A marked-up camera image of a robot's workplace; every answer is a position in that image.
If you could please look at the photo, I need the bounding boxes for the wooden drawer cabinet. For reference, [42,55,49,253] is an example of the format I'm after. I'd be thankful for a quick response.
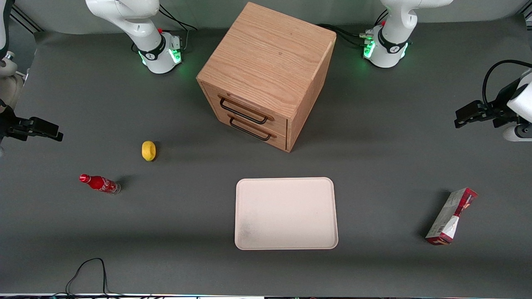
[196,2,337,153]

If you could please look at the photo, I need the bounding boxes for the red cookie box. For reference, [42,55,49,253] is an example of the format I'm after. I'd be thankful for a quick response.
[425,187,478,246]

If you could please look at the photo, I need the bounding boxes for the wooden drawer with black handle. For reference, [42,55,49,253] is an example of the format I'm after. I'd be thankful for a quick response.
[206,101,288,152]
[201,82,289,136]

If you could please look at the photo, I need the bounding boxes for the beige plastic tray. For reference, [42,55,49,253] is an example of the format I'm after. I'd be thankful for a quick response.
[234,177,339,250]

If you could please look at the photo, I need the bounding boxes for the red cola bottle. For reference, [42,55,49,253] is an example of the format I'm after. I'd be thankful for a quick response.
[79,174,122,195]

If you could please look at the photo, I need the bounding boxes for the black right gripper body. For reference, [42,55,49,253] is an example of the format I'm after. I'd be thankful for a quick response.
[0,105,32,142]

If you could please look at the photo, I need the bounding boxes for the dark grey table mat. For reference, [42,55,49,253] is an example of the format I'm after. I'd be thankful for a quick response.
[0,16,532,297]

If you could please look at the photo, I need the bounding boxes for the yellow lemon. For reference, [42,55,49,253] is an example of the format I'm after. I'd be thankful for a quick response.
[142,140,157,162]

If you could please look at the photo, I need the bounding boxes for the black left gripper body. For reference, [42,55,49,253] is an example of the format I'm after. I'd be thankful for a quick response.
[485,79,521,128]

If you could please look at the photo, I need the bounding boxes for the black arm-mounted cable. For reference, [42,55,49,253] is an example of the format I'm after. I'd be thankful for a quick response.
[482,59,532,109]

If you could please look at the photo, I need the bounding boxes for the black looped cable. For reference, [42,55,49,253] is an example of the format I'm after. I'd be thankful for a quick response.
[65,257,112,297]

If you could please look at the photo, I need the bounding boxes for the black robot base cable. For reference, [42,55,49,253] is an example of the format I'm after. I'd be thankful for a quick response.
[318,8,389,47]
[132,4,198,53]

